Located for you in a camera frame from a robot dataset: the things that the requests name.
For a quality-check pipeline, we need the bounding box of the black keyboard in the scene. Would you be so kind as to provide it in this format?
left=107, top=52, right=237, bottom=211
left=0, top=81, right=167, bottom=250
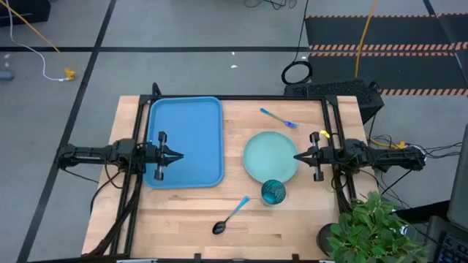
left=437, top=233, right=468, bottom=263

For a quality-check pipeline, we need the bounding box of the yellow orange connector cable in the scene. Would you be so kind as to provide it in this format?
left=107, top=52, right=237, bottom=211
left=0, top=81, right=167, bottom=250
left=369, top=135, right=408, bottom=150

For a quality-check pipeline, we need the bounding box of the pale green round plate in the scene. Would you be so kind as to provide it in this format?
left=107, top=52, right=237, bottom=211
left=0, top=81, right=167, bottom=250
left=242, top=130, right=300, bottom=184

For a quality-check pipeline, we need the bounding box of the black cable cluster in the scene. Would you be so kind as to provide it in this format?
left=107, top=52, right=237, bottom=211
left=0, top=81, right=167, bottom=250
left=365, top=113, right=464, bottom=205

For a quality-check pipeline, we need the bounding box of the black box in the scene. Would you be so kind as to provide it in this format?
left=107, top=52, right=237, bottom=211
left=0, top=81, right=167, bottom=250
left=0, top=0, right=51, bottom=27

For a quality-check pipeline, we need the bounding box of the black coiled cable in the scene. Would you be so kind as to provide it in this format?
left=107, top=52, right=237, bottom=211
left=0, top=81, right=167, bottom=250
left=280, top=0, right=314, bottom=86

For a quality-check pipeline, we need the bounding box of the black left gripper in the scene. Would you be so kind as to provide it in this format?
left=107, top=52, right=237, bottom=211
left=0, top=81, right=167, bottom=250
left=140, top=131, right=185, bottom=182

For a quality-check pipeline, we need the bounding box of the teal translucent cup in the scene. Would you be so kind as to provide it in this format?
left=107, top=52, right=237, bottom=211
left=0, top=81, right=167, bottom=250
left=260, top=178, right=287, bottom=206

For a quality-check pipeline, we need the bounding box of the black cable tangle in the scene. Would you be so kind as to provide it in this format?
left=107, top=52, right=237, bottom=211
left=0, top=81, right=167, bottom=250
left=243, top=0, right=298, bottom=11

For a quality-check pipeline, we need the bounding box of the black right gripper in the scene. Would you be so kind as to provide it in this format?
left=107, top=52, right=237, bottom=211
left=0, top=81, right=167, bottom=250
left=292, top=131, right=336, bottom=183

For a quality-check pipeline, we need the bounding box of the blue plastic tray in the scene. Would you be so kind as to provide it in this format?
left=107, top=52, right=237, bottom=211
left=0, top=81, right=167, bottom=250
left=144, top=96, right=225, bottom=189

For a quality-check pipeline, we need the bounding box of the black plant pot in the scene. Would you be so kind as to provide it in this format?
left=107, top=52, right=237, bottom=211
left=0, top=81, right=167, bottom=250
left=316, top=222, right=339, bottom=256

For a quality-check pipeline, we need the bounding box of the grey panel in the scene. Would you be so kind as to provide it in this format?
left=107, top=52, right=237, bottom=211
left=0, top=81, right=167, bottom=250
left=446, top=123, right=468, bottom=232

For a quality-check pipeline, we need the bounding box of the white floor cable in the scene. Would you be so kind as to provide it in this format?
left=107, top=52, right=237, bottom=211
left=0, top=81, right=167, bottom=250
left=4, top=0, right=69, bottom=82

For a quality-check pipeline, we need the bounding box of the black computer tower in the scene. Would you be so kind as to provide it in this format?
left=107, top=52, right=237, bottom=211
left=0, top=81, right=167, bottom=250
left=284, top=78, right=385, bottom=125

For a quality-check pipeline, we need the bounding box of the black metal table frame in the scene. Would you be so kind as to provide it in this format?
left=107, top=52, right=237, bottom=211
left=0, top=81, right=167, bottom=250
left=108, top=82, right=358, bottom=263

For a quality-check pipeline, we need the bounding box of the long yellow cable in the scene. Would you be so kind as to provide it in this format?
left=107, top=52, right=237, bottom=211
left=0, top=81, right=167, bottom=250
left=354, top=0, right=378, bottom=80

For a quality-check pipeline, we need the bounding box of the green leafy plant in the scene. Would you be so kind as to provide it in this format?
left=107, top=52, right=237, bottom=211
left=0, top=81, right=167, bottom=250
left=327, top=191, right=431, bottom=263

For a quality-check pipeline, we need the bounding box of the thin yellow floor cable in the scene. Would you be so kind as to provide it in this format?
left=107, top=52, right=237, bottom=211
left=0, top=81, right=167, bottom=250
left=0, top=0, right=76, bottom=72

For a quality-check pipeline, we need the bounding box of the black mat with hazard stripes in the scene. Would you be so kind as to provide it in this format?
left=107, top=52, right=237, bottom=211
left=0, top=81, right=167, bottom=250
left=304, top=13, right=468, bottom=96

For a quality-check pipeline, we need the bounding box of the black cable bundle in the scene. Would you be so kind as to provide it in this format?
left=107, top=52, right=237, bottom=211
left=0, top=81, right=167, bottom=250
left=86, top=175, right=142, bottom=256

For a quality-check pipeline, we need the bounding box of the iridescent fork with blue handle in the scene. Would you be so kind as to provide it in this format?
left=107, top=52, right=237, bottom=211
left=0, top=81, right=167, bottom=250
left=260, top=107, right=299, bottom=129

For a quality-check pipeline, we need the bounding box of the dark spoon with blue handle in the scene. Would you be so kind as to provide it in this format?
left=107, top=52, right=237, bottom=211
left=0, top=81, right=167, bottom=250
left=211, top=196, right=251, bottom=235

